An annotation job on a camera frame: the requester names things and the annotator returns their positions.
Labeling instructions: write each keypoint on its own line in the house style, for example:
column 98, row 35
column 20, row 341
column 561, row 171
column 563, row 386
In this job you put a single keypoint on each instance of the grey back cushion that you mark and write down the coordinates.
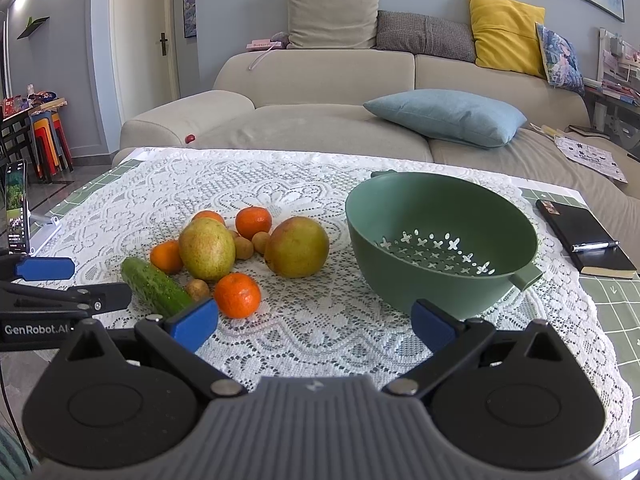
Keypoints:
column 420, row 34

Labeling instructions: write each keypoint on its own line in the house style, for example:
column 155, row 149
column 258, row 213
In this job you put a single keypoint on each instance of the printed paper sheet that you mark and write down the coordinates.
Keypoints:
column 591, row 157

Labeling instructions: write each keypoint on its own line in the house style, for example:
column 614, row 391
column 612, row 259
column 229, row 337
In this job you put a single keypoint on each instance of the hidden orange tangerine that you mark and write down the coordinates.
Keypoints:
column 208, row 214

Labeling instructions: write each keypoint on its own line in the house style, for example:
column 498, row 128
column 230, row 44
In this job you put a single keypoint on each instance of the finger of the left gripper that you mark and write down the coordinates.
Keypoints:
column 91, row 299
column 28, row 268

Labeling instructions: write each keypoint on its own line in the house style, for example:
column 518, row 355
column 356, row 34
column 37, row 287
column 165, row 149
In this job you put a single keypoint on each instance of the black notebook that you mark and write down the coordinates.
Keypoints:
column 574, row 225

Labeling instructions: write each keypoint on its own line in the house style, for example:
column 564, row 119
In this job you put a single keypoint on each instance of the pink telephone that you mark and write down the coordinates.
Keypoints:
column 263, row 47

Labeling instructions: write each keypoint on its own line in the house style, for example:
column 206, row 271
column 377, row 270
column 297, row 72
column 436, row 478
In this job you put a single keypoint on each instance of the black wall shelf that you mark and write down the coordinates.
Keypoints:
column 32, row 25

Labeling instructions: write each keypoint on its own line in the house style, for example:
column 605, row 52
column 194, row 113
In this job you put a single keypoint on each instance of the beige back cushion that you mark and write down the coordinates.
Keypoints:
column 332, row 24

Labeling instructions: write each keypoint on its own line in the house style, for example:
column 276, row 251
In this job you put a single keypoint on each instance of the yellow-green pear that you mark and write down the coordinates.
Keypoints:
column 207, row 249
column 298, row 248

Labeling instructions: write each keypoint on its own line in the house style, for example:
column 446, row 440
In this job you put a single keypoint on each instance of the yellow cushion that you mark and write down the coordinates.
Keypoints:
column 505, row 35

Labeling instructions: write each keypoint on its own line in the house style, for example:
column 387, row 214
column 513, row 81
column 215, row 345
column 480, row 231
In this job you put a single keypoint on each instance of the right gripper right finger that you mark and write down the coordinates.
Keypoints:
column 455, row 346

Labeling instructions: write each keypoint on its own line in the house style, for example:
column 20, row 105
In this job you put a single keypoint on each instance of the green grid table mat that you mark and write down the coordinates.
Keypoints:
column 612, row 279

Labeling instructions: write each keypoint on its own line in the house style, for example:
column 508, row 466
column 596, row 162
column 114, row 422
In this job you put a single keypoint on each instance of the green cucumber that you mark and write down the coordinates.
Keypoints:
column 154, row 288

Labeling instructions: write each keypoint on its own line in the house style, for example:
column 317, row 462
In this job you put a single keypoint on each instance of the light blue pillow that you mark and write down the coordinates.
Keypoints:
column 451, row 115

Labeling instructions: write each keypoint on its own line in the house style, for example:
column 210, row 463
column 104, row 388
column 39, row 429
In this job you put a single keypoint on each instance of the blue floral cushion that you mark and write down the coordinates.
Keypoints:
column 560, row 61

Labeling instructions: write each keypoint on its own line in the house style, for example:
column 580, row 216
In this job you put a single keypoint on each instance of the dining table with clutter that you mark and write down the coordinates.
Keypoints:
column 43, row 102

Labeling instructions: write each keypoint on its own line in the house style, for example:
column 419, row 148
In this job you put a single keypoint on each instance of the beige sofa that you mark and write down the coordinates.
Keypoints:
column 312, row 101

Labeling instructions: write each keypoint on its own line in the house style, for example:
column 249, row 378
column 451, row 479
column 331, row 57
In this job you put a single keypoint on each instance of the stacked colourful stools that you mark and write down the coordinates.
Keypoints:
column 53, row 152

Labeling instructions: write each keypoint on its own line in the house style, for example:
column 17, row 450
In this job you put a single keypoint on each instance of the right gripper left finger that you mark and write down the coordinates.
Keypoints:
column 170, row 344

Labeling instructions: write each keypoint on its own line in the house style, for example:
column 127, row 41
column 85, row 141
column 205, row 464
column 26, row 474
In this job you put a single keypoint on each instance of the green plastic colander bowl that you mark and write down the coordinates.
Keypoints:
column 449, row 241

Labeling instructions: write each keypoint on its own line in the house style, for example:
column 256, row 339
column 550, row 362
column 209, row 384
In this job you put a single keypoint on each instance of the smartphone on stand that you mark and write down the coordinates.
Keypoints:
column 17, row 208

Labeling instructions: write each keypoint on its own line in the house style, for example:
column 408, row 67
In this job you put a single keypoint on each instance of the cluttered desk with shelf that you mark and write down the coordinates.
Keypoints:
column 612, row 97

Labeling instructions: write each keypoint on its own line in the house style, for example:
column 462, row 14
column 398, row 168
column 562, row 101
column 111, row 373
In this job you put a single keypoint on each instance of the cream door with handle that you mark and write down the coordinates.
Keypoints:
column 143, row 55

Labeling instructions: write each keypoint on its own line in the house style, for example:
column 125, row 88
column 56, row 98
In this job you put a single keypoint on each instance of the silver black pen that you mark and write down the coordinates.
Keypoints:
column 594, row 246

